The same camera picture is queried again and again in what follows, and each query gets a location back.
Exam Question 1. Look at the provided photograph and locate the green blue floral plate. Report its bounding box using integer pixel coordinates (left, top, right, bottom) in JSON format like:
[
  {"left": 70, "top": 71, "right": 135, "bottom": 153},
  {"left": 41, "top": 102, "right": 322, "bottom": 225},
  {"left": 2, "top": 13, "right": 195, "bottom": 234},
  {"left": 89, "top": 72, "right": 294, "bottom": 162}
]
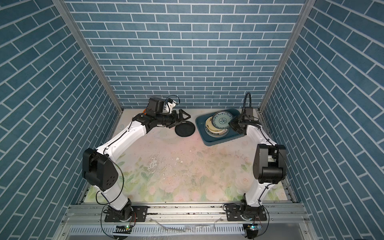
[{"left": 211, "top": 111, "right": 234, "bottom": 130}]

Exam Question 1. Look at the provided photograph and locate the green rim plate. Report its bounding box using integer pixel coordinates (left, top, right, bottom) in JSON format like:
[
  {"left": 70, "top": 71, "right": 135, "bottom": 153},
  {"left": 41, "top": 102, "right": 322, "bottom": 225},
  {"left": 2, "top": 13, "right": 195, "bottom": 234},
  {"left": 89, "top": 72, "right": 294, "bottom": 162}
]
[{"left": 205, "top": 126, "right": 229, "bottom": 138}]

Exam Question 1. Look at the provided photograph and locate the aluminium front rail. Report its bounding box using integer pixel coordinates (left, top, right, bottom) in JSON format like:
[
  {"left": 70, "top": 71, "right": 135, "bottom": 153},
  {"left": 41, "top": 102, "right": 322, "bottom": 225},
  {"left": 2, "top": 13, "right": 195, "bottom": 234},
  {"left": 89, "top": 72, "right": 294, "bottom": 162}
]
[{"left": 54, "top": 201, "right": 317, "bottom": 240}]

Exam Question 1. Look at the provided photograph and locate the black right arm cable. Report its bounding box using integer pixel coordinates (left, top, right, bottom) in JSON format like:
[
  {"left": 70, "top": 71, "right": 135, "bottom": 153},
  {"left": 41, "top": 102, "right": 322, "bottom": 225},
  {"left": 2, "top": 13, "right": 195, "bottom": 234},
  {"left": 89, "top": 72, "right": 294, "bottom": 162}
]
[{"left": 241, "top": 92, "right": 289, "bottom": 211}]

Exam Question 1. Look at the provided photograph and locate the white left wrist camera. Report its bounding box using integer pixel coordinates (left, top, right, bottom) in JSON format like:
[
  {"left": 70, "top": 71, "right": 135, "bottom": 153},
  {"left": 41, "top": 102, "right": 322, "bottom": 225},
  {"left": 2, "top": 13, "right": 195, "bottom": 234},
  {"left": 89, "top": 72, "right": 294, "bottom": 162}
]
[{"left": 164, "top": 99, "right": 177, "bottom": 114}]

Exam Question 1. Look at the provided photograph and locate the yellow floral plate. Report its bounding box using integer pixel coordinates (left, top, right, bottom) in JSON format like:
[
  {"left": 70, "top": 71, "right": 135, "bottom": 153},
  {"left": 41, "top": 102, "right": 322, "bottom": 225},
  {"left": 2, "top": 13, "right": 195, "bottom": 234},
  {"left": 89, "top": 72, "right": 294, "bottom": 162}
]
[{"left": 205, "top": 117, "right": 223, "bottom": 132}]

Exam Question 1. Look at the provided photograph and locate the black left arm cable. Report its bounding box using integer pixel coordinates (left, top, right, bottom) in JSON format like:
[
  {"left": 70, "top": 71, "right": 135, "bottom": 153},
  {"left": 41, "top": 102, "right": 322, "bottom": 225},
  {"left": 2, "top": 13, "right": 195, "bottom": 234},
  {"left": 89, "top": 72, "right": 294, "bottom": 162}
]
[{"left": 95, "top": 158, "right": 125, "bottom": 238}]

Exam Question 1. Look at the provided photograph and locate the black plate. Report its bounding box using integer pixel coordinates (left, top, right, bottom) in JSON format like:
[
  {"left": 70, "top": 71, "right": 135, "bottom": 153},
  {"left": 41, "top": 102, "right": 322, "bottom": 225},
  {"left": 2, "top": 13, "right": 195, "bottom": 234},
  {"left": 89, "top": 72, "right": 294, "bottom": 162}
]
[{"left": 175, "top": 121, "right": 196, "bottom": 138}]

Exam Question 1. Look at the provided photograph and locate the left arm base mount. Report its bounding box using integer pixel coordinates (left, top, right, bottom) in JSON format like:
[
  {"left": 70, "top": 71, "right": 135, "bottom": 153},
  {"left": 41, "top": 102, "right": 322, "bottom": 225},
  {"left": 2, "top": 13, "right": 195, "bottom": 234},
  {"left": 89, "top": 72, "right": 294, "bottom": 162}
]
[{"left": 103, "top": 205, "right": 149, "bottom": 223}]

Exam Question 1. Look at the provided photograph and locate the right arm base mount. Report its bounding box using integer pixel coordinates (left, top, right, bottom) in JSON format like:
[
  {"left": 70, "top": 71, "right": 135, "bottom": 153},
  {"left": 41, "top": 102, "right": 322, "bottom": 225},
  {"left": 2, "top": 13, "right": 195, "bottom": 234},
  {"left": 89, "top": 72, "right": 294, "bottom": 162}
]
[{"left": 222, "top": 203, "right": 267, "bottom": 222}]

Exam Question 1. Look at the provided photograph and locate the teal plastic bin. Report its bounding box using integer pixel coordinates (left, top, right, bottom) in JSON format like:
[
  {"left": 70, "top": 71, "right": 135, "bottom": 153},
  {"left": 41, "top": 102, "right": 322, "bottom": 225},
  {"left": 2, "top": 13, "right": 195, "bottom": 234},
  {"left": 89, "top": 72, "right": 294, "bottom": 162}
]
[{"left": 195, "top": 111, "right": 245, "bottom": 147}]

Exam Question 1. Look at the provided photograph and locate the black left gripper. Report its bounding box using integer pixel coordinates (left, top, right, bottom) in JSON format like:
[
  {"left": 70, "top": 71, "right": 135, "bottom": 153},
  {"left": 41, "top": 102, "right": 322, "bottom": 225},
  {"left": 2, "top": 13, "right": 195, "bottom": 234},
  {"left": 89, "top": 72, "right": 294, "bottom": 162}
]
[{"left": 154, "top": 108, "right": 190, "bottom": 128}]

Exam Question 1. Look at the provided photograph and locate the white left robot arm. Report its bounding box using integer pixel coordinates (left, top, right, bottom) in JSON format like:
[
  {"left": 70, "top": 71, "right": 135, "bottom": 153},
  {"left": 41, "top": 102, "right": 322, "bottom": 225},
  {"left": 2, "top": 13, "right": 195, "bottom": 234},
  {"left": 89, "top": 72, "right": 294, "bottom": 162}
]
[{"left": 82, "top": 97, "right": 191, "bottom": 211}]

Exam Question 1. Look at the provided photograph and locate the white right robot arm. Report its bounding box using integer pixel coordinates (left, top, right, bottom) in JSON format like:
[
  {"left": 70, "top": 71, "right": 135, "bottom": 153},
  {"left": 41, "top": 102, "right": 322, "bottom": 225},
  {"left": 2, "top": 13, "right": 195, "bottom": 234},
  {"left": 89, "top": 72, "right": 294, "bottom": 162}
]
[{"left": 230, "top": 115, "right": 288, "bottom": 207}]

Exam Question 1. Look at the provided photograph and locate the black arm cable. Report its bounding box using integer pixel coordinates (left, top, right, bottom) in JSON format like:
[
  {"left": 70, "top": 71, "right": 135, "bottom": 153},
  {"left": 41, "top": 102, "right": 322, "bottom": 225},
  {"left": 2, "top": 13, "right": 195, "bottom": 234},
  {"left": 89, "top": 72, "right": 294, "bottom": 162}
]
[
  {"left": 95, "top": 158, "right": 125, "bottom": 238},
  {"left": 241, "top": 92, "right": 289, "bottom": 211}
]

